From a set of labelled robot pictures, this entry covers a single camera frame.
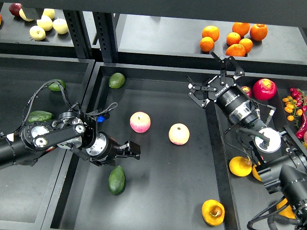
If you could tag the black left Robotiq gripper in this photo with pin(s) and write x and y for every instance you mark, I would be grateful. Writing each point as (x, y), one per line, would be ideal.
(102, 149)

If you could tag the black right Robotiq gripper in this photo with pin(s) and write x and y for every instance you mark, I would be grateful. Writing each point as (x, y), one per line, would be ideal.
(229, 97)

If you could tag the green avocado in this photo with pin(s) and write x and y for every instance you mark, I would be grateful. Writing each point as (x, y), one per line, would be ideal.
(116, 180)
(116, 80)

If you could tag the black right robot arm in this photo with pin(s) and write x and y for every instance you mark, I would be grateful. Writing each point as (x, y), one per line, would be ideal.
(280, 158)

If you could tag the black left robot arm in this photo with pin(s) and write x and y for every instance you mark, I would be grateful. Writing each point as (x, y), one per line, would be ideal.
(74, 130)

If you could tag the green avocado at tray corner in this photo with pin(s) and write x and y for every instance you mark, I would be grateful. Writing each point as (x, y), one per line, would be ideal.
(116, 80)

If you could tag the yellow pear with long stem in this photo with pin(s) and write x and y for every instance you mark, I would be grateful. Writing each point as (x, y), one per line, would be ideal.
(240, 166)

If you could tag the green avocado upper left tray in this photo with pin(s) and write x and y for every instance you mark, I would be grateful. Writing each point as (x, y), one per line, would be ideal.
(55, 86)

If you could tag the green avocado tray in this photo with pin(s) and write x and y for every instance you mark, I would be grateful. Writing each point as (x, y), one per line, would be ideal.
(39, 116)
(55, 86)

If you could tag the yellow pear middle right tray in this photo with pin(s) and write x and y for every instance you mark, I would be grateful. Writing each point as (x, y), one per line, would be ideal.
(255, 173)

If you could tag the pale yellow pear front left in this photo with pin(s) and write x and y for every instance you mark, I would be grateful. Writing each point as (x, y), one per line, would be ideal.
(37, 33)

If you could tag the pale yellow pear centre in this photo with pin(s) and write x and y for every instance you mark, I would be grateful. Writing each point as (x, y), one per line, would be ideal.
(45, 23)

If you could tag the pale yellow pear back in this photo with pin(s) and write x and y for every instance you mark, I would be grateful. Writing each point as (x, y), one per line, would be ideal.
(49, 13)

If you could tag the pink red apple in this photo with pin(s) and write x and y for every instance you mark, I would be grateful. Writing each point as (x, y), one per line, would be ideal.
(140, 122)

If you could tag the small dark red apple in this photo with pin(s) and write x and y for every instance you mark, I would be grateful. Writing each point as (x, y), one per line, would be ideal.
(247, 91)

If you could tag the orange front of group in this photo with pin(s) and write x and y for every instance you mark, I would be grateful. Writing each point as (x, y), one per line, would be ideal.
(236, 50)

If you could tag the orange of group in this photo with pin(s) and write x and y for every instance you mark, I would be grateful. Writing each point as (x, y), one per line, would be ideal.
(212, 32)
(236, 50)
(206, 44)

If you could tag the orange lower left of group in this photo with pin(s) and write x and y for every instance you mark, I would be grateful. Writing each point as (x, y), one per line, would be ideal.
(206, 44)

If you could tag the small orange centre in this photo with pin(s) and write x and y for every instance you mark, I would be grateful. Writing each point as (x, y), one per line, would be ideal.
(233, 38)

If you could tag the orange lower right small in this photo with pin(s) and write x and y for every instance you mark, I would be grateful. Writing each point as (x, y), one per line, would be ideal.
(247, 44)

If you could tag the pale pink apple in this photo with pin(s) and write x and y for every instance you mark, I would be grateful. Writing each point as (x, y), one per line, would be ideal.
(179, 134)

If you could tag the orange top left of group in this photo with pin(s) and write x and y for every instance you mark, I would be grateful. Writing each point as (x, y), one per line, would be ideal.
(212, 32)

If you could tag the large red apple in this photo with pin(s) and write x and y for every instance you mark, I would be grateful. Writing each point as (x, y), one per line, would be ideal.
(264, 89)

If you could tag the black centre tray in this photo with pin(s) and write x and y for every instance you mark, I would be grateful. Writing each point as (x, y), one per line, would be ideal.
(166, 188)

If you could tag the orange top centre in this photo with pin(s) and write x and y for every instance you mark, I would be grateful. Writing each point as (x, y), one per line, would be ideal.
(241, 28)

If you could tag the orange top right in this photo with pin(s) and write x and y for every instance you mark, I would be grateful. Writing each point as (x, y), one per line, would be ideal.
(258, 32)

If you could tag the cherry tomato bunch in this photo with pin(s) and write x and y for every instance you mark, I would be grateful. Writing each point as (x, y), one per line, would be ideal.
(295, 105)

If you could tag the red chili pepper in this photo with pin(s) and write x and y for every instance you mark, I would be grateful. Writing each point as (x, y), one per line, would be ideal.
(303, 128)

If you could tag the dark red apple on shelf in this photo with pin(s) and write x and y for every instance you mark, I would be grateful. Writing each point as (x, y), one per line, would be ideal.
(14, 9)

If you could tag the black perforated shelf post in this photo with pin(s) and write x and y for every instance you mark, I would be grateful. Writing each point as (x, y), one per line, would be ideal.
(106, 33)

